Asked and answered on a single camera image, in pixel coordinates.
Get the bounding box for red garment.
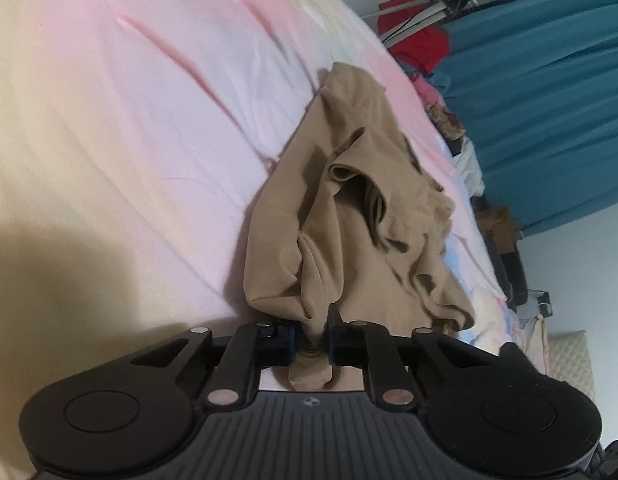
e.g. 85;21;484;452
378;0;452;73

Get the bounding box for quilted cream pillow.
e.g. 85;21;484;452
546;329;596;403

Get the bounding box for brown paper bag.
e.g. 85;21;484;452
476;205;522;251

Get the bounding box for braided steamer hose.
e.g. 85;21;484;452
364;2;414;20

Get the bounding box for white clothing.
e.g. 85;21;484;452
451;137;487;198

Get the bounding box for brown patterned cloth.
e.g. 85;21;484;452
426;102;467;141

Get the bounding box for pastel tie-dye bed sheet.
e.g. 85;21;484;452
0;0;550;471

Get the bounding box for pink clothing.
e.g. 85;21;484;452
409;72;447;111

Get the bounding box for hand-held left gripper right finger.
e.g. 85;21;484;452
326;305;500;408

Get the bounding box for silver tripod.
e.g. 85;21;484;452
379;0;477;43

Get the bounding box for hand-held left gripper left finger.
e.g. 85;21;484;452
131;321;297;406

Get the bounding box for blue curtain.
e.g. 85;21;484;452
429;0;618;238

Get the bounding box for tan t-shirt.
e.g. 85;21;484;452
241;61;477;391

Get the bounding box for black sofa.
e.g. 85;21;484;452
471;195;532;308

